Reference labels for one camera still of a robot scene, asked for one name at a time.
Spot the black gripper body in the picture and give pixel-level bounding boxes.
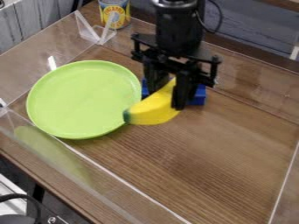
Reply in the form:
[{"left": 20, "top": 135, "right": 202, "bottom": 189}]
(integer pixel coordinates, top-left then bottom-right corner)
[{"left": 131, "top": 33, "right": 222, "bottom": 87}]

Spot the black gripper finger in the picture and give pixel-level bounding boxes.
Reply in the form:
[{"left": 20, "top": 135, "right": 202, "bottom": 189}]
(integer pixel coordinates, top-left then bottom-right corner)
[
  {"left": 143, "top": 57, "right": 170, "bottom": 94},
  {"left": 173, "top": 70, "right": 199, "bottom": 111}
]

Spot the yellow toy banana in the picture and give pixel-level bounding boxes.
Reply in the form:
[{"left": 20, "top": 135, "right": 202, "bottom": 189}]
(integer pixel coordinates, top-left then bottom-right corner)
[{"left": 123, "top": 79, "right": 181, "bottom": 125}]

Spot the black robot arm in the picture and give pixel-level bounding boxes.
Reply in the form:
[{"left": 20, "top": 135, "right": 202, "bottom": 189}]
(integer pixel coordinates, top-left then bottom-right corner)
[{"left": 131, "top": 0, "right": 222, "bottom": 110}]

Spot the green plate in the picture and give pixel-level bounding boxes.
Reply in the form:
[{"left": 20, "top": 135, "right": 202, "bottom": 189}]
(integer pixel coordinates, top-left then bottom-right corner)
[{"left": 26, "top": 60, "right": 142, "bottom": 139}]

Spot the blue rectangular block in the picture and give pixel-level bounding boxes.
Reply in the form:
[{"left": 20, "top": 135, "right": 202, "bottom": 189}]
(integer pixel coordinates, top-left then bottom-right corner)
[{"left": 142, "top": 79, "right": 207, "bottom": 106}]

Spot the yellow labelled tin can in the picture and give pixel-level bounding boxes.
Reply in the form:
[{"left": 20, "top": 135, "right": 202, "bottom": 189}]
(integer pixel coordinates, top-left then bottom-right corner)
[{"left": 98, "top": 0, "right": 131, "bottom": 29}]

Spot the clear acrylic front barrier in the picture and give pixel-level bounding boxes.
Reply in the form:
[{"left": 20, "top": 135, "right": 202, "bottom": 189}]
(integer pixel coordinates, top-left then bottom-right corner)
[{"left": 0, "top": 102, "right": 191, "bottom": 224}]

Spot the clear acrylic corner bracket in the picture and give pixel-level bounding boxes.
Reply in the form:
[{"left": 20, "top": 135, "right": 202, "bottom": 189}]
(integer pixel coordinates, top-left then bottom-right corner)
[{"left": 75, "top": 10, "right": 118, "bottom": 46}]

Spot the black cable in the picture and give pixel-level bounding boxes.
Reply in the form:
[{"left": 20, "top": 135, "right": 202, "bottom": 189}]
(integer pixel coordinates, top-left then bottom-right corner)
[{"left": 0, "top": 192, "right": 43, "bottom": 224}]

